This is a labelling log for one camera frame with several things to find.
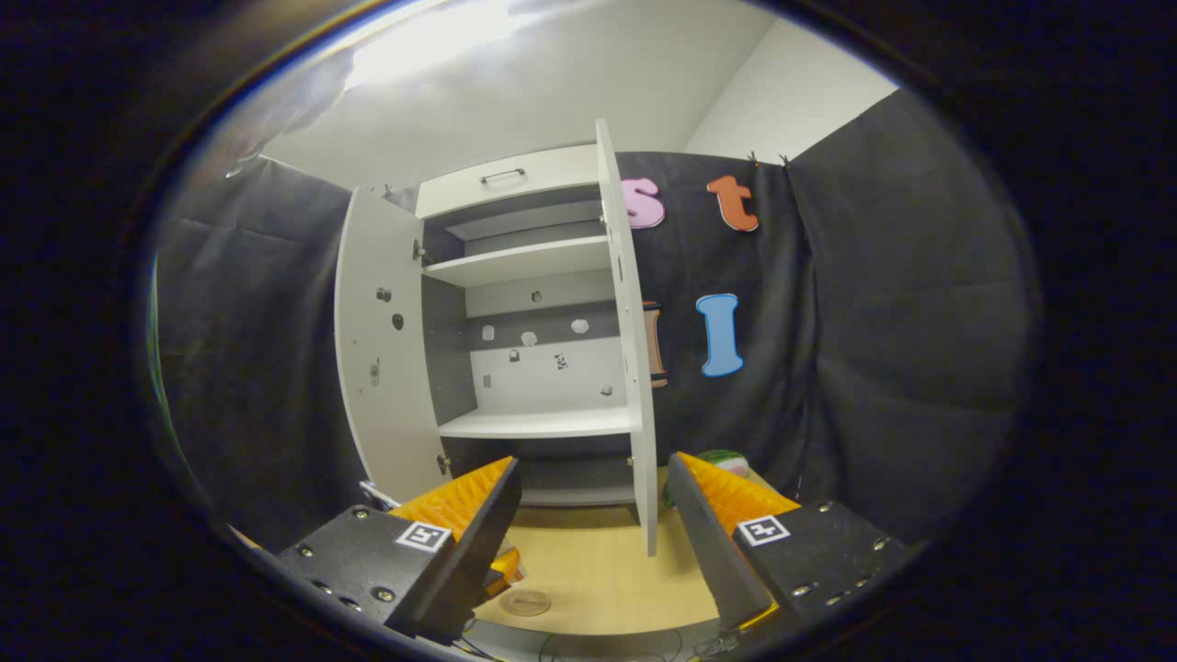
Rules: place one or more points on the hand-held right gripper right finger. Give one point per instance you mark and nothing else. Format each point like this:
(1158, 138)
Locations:
(713, 552)

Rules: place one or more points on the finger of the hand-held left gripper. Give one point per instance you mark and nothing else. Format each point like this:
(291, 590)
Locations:
(506, 563)

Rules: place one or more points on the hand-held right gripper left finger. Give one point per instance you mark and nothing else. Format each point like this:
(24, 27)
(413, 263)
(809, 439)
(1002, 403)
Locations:
(478, 552)

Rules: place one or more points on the round brown coaster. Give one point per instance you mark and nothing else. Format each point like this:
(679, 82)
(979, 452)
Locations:
(525, 602)

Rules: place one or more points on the white cabinet shelf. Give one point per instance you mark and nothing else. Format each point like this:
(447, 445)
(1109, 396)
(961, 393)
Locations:
(533, 423)
(515, 262)

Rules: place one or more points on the white cabinet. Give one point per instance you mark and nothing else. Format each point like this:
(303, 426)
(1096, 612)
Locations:
(542, 368)

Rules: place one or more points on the white cabinet drawer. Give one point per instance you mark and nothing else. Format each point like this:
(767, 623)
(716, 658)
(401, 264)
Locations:
(552, 175)

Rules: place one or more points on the watermelon slice toy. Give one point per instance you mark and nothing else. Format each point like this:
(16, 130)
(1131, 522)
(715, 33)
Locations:
(722, 460)

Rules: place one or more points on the black backdrop cloth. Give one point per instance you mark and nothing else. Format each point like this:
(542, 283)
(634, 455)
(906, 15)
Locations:
(874, 322)

